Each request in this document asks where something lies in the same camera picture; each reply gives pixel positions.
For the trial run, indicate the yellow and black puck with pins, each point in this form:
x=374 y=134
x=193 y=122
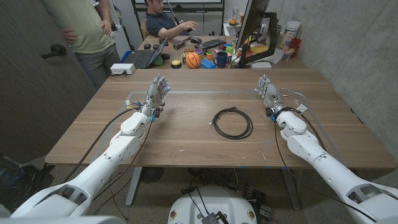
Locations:
x=176 y=64

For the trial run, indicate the thin black tripod pole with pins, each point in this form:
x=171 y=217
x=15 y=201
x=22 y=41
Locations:
x=172 y=12

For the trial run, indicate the standing person in green shirt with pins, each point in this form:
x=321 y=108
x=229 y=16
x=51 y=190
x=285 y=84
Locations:
x=84 y=28

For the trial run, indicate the green ball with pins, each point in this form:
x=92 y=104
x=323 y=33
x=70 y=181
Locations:
x=158 y=61

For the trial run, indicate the orange basketball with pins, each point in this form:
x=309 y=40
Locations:
x=193 y=60

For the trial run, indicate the blue flat box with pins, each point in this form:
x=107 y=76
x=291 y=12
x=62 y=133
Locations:
x=207 y=64

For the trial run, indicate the black computer monitor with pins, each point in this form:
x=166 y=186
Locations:
x=252 y=21

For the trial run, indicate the black floor bag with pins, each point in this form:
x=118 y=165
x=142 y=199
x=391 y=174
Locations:
x=21 y=183

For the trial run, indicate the black keyboard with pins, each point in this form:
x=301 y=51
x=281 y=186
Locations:
x=211 y=43

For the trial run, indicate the clear glass bowl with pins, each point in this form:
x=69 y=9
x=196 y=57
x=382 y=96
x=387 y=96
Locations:
x=284 y=92

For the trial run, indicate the green cup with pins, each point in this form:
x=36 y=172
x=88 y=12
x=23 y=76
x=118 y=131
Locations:
x=229 y=49

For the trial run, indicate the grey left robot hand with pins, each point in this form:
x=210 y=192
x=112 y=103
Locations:
x=154 y=96

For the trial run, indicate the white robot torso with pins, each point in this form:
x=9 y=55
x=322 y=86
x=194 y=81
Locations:
x=214 y=205

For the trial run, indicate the black metal cart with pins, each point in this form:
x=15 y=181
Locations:
x=273 y=34

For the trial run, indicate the white paper sheet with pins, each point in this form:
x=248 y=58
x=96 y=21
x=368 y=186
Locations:
x=275 y=57

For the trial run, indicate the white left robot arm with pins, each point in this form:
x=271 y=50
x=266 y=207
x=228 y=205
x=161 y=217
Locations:
x=124 y=146

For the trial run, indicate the dark blue mug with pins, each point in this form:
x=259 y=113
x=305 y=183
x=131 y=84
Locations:
x=221 y=59

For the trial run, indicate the red cup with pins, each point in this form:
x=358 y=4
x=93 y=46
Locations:
x=297 y=43

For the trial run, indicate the seated person in navy shirt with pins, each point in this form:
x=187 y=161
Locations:
x=158 y=23

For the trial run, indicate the black power adapters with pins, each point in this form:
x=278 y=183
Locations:
x=259 y=202

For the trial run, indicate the black computer mouse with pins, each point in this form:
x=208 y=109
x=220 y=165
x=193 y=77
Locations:
x=196 y=40

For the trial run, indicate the white wrist tag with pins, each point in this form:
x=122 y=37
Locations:
x=301 y=108

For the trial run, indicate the white power box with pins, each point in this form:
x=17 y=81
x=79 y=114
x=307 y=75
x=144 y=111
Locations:
x=122 y=68

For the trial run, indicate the white flat box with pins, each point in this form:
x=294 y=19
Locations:
x=261 y=65

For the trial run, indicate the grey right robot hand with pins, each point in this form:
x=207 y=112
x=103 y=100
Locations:
x=270 y=95

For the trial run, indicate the grey metal table leg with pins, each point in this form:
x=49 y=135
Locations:
x=291 y=189
x=133 y=186

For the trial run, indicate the open laptop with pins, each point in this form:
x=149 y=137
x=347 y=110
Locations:
x=141 y=57

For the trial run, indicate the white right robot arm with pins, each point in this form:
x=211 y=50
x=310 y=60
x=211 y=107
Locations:
x=311 y=149

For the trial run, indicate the white labelled canister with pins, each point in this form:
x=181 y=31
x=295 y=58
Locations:
x=290 y=31

